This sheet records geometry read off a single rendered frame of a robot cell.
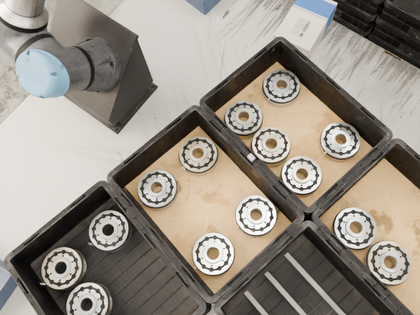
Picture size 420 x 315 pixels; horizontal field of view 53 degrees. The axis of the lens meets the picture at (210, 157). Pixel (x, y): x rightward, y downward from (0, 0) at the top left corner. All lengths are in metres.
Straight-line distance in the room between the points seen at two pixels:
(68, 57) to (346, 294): 0.88
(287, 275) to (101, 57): 0.73
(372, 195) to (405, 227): 0.11
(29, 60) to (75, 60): 0.10
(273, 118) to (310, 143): 0.12
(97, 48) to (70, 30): 0.15
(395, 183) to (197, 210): 0.51
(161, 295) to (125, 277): 0.10
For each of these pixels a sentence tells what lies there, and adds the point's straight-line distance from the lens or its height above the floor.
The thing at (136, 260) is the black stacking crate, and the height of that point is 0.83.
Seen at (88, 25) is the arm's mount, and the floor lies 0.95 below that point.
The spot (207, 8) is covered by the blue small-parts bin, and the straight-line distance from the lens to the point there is 1.52.
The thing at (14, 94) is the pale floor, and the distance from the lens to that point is 2.46.
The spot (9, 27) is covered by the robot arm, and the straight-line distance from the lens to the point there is 1.13.
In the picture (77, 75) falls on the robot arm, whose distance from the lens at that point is 1.10.
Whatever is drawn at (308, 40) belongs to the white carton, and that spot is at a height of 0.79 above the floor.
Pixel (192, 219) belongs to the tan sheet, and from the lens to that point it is 1.10.
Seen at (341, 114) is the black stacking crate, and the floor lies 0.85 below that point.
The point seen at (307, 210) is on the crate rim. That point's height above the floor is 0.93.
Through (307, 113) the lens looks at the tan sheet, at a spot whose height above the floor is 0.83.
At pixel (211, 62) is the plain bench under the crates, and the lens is 1.42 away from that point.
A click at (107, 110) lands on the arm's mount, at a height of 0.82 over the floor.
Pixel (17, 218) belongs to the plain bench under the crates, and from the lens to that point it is 1.39.
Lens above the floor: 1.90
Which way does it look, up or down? 70 degrees down
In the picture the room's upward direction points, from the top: 11 degrees counter-clockwise
